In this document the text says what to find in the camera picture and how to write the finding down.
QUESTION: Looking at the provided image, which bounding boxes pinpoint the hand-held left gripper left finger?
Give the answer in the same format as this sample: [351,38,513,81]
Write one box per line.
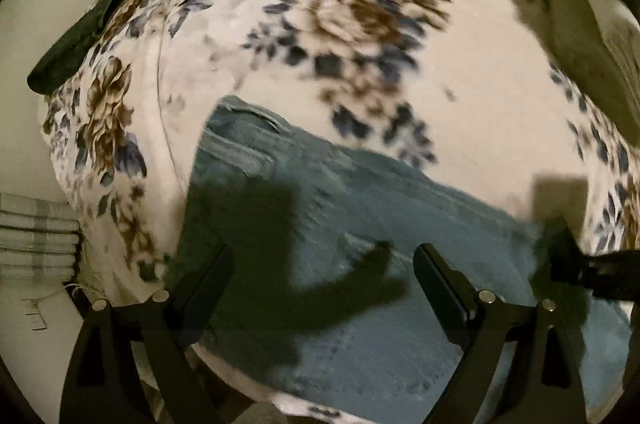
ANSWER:
[60,244,236,424]

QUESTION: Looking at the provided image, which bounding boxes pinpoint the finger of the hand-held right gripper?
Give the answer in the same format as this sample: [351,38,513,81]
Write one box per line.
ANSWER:
[549,228,640,301]

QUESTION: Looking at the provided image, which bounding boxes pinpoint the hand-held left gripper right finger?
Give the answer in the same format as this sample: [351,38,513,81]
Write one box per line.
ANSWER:
[413,243,589,424]

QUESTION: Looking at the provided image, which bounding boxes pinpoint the blue denim pants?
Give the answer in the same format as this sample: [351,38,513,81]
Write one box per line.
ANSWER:
[169,96,634,416]

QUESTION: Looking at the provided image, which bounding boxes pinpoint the grey striped folded cloth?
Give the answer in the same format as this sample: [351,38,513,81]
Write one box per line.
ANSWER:
[0,193,84,283]

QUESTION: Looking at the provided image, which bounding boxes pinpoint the white floral bed blanket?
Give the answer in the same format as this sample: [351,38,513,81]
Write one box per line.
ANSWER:
[39,0,640,424]

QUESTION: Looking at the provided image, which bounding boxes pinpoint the dark cloth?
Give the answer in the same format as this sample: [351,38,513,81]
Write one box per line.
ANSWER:
[27,0,132,95]

